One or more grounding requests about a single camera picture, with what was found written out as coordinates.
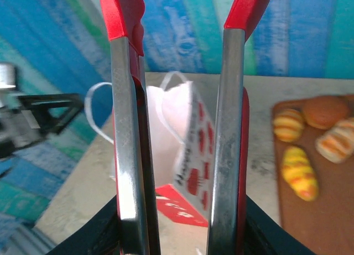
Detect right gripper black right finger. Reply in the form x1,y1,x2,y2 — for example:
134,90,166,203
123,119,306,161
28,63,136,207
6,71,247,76
244,196,316,255

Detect yellow striped croissant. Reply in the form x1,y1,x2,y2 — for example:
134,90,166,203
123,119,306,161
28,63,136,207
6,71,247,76
281,145,319,202

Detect white red printed paper bag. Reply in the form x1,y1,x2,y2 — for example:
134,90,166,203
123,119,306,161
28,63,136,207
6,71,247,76
84,71,218,228

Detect striped bread roll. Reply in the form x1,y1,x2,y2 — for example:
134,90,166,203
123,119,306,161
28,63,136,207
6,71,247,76
315,117,354,164

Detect small plump orange croissant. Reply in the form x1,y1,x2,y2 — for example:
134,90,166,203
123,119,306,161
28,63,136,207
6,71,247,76
273,108,305,143

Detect brown wooden cutting board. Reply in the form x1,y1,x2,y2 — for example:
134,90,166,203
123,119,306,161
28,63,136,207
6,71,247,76
270,94,354,255

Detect red steel kitchen tongs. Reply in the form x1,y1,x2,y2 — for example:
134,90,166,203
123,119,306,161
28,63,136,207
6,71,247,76
98,0,273,255

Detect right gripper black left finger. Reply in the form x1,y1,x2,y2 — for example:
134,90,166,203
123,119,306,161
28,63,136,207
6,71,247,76
45,195,124,255

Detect round brown bun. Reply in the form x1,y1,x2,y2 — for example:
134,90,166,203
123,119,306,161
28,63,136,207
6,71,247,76
303,96,351,130

